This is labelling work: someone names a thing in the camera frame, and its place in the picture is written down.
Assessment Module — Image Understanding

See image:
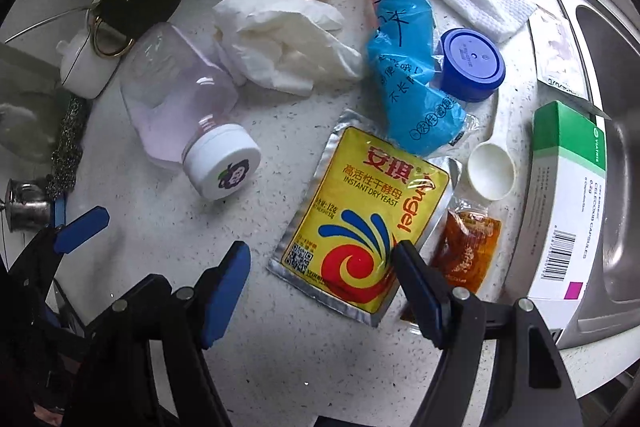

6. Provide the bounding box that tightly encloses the white pink paper packet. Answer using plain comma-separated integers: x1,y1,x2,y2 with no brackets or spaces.
528,6,608,119

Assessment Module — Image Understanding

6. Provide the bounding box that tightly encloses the orange sauce sachet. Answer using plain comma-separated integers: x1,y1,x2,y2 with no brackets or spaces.
418,196,502,294

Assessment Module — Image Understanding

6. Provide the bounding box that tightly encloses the steel wool scrubber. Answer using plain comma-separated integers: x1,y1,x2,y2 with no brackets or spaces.
46,94,91,199

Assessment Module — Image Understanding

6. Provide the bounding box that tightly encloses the yellow instant yeast packet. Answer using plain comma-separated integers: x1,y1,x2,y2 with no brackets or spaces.
268,109,462,327

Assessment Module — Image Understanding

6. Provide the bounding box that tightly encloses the white plastic spoon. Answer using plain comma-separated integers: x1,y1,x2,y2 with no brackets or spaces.
466,93,518,203

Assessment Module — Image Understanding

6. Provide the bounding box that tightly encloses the green white medicine box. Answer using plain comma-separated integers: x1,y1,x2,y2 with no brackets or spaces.
504,101,606,336

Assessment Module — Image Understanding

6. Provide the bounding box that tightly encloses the clear plastic bottle white cap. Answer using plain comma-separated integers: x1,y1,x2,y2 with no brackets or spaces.
119,23,262,200

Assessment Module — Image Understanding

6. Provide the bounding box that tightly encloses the blue plastic wrapper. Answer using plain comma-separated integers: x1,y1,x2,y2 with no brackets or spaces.
367,0,477,156

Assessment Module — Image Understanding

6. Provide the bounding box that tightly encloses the blue plastic lid cup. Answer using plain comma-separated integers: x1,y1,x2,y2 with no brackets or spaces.
439,28,506,103

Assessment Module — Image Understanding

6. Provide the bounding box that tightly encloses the stainless steel sink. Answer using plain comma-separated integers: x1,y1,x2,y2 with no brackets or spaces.
532,0,640,350

